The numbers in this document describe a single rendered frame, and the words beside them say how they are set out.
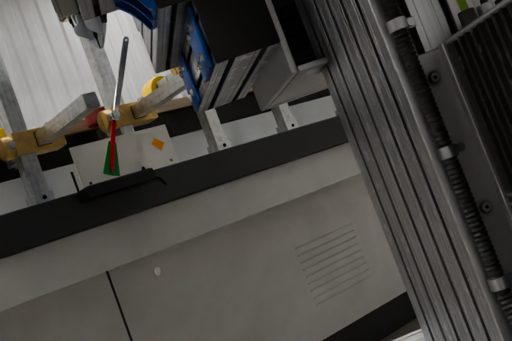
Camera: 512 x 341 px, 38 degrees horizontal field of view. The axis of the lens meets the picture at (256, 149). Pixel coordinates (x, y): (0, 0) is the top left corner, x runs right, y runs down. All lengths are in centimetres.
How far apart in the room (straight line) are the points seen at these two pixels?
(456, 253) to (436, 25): 25
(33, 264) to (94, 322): 32
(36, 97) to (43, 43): 80
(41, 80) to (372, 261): 795
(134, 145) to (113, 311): 42
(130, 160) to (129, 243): 19
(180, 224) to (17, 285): 41
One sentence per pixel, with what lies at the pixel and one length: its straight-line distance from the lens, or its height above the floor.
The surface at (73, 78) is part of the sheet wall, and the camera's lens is 1019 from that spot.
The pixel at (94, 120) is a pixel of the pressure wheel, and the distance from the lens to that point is 188.
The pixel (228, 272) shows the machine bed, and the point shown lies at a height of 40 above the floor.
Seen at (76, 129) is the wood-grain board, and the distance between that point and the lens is 192.
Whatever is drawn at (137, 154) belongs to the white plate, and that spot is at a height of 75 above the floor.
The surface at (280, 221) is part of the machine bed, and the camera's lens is 221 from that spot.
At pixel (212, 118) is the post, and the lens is 188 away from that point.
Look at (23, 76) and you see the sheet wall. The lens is 993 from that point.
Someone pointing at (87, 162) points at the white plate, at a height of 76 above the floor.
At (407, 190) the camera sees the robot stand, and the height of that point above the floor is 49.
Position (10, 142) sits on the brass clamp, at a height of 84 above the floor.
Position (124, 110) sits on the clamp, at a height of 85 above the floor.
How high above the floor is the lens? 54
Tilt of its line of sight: 4 degrees up
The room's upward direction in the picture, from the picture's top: 21 degrees counter-clockwise
